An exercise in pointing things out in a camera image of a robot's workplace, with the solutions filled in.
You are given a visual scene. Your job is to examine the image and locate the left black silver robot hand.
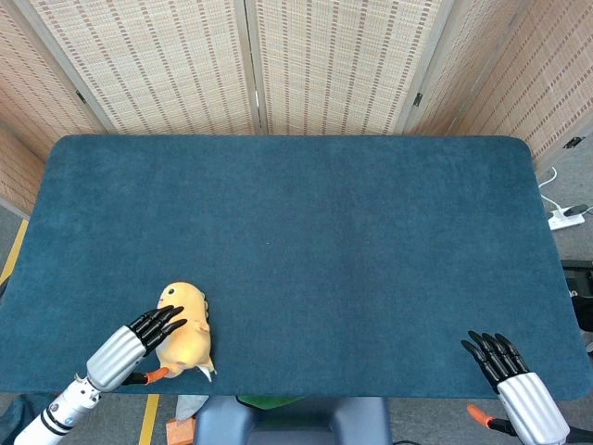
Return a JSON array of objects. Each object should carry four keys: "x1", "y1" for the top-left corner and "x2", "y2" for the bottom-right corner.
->
[{"x1": 85, "y1": 305, "x2": 189, "y2": 393}]

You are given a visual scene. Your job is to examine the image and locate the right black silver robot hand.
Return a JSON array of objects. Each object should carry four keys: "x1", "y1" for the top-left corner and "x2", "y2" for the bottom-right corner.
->
[{"x1": 460, "y1": 330, "x2": 572, "y2": 445}]

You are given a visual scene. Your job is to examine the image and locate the yellow plush duck toy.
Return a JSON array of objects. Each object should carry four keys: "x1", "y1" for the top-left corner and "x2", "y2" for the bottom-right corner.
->
[{"x1": 154, "y1": 281, "x2": 219, "y2": 384}]

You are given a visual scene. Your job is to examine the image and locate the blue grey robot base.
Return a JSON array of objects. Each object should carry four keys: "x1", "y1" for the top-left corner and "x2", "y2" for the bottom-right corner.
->
[{"x1": 193, "y1": 396, "x2": 393, "y2": 445}]

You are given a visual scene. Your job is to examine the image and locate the grey cloth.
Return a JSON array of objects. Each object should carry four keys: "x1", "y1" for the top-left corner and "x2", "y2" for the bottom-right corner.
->
[{"x1": 174, "y1": 394, "x2": 210, "y2": 422}]

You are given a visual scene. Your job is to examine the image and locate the orange block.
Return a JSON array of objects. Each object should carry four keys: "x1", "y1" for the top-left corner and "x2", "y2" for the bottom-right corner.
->
[{"x1": 165, "y1": 416, "x2": 196, "y2": 445}]

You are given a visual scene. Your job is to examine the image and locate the teal cloth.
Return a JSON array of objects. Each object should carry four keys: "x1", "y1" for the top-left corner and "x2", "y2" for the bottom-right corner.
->
[{"x1": 0, "y1": 392, "x2": 57, "y2": 439}]

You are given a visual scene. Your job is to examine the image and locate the black box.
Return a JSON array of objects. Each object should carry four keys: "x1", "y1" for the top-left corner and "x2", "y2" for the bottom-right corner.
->
[{"x1": 560, "y1": 259, "x2": 593, "y2": 333}]

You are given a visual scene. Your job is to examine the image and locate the green object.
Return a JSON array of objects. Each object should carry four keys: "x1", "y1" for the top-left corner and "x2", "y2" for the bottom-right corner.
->
[{"x1": 234, "y1": 394, "x2": 308, "y2": 412}]

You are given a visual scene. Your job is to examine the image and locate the white power strip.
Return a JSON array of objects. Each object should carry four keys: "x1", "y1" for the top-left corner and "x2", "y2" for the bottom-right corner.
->
[{"x1": 547, "y1": 209, "x2": 587, "y2": 232}]

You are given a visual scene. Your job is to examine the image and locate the blue felt table mat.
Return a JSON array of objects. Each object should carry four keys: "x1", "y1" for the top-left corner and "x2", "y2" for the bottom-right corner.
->
[{"x1": 0, "y1": 133, "x2": 593, "y2": 401}]

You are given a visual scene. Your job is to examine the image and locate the woven bamboo screen panel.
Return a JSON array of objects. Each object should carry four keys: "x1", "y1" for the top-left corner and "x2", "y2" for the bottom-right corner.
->
[
  {"x1": 244, "y1": 0, "x2": 456, "y2": 136},
  {"x1": 0, "y1": 0, "x2": 108, "y2": 217},
  {"x1": 13, "y1": 0, "x2": 261, "y2": 136},
  {"x1": 403, "y1": 0, "x2": 593, "y2": 173}
]

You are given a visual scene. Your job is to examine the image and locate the white power cable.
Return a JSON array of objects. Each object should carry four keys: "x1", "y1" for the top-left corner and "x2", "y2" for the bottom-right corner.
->
[{"x1": 536, "y1": 166, "x2": 564, "y2": 213}]

